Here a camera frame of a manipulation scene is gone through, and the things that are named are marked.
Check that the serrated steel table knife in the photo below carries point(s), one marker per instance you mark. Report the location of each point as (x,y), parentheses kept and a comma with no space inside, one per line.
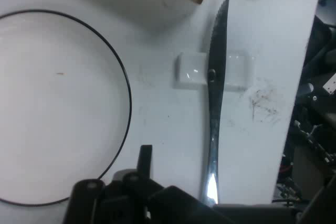
(216,51)

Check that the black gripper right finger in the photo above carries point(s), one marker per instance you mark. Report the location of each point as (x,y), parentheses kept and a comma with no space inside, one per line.
(321,208)

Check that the white plate with black rim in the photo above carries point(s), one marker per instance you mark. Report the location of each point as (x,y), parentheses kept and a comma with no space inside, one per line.
(52,103)

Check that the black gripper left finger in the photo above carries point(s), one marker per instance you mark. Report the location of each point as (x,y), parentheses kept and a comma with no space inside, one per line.
(86,203)

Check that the black equipment clutter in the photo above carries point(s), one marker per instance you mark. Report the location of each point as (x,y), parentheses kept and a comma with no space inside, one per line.
(315,129)

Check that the white ceramic knife rest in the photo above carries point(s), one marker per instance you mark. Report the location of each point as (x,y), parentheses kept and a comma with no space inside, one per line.
(191,73)

